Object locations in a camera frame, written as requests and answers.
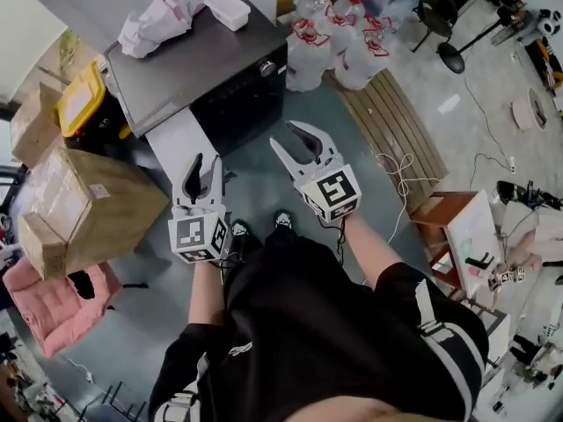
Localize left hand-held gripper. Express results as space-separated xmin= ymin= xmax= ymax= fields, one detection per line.
xmin=167 ymin=152 xmax=229 ymax=265

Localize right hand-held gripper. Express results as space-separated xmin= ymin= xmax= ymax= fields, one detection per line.
xmin=269 ymin=120 xmax=363 ymax=223

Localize white drawer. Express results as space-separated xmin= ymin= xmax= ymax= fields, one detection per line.
xmin=144 ymin=107 xmax=221 ymax=182

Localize person's right forearm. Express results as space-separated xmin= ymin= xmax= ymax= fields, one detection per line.
xmin=340 ymin=211 xmax=406 ymax=292

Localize person's left forearm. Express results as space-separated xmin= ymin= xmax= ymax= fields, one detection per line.
xmin=188 ymin=259 xmax=228 ymax=327

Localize person's right shoe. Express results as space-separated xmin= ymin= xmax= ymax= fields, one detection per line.
xmin=272 ymin=208 xmax=295 ymax=230

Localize large cardboard box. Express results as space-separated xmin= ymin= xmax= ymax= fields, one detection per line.
xmin=26 ymin=146 xmax=171 ymax=263

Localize wooden slatted ramp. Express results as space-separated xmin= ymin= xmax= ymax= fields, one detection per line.
xmin=327 ymin=68 xmax=450 ymax=217

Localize person's black trousers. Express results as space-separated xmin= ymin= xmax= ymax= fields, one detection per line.
xmin=222 ymin=224 xmax=348 ymax=307

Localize white plastic bags cluster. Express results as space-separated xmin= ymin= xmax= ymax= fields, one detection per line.
xmin=285 ymin=0 xmax=392 ymax=92

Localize yellow-lidded black bin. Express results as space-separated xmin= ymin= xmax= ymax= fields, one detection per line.
xmin=55 ymin=62 xmax=133 ymax=149

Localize small long cardboard box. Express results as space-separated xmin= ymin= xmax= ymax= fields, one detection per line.
xmin=17 ymin=211 xmax=70 ymax=281

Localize white lidded plastic box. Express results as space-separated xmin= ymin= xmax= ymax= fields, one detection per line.
xmin=203 ymin=0 xmax=252 ymax=33

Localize white-topped brown desk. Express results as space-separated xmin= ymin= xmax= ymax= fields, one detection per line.
xmin=411 ymin=189 xmax=506 ymax=299

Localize black floor fan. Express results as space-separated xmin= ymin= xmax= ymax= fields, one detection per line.
xmin=436 ymin=4 xmax=529 ymax=75

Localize crumpled white plastic bag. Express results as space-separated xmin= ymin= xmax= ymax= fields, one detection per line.
xmin=117 ymin=0 xmax=208 ymax=60

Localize tape-wrapped cardboard box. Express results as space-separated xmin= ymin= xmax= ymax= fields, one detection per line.
xmin=9 ymin=81 xmax=65 ymax=169

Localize person's black shirt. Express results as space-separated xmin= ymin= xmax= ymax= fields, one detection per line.
xmin=147 ymin=252 xmax=490 ymax=422

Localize black round-back chair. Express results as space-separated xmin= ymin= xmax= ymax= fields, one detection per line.
xmin=413 ymin=0 xmax=459 ymax=55

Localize black faucet stand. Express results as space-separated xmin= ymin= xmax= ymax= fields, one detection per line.
xmin=464 ymin=251 xmax=496 ymax=273

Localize pink cushion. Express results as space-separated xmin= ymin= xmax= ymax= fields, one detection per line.
xmin=2 ymin=255 xmax=124 ymax=360

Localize round white coffee table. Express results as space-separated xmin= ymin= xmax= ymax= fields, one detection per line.
xmin=512 ymin=86 xmax=550 ymax=131

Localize blue chair black legs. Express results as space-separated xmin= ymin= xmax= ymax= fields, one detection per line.
xmin=83 ymin=380 xmax=147 ymax=422

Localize black and orange sofa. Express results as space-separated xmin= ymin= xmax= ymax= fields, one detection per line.
xmin=525 ymin=37 xmax=563 ymax=94

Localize panda plush toy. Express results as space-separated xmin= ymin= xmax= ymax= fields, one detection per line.
xmin=518 ymin=9 xmax=563 ymax=46

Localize thin white charger cable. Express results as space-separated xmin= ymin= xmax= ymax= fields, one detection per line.
xmin=55 ymin=353 xmax=96 ymax=384

